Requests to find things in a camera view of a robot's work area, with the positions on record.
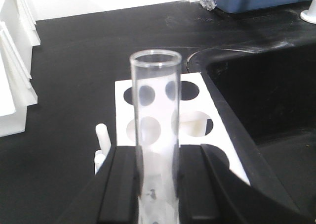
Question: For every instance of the black lab sink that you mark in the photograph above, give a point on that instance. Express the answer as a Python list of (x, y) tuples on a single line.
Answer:
[(267, 101)]

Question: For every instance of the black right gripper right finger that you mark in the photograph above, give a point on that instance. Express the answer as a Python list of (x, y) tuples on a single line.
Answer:
[(210, 193)]

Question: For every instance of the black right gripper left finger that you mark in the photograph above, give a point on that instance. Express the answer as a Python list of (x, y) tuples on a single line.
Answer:
[(111, 196)]

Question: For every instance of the clear glass test tube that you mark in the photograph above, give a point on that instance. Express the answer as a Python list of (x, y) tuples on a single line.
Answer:
[(156, 93)]

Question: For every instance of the right white storage bin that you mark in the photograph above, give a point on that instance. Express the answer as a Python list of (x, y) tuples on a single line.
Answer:
[(18, 36)]

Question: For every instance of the white test tube rack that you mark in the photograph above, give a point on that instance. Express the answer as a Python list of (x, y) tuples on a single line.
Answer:
[(199, 120)]

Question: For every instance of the white gooseneck lab faucet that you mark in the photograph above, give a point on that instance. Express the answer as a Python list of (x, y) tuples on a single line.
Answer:
[(310, 14)]

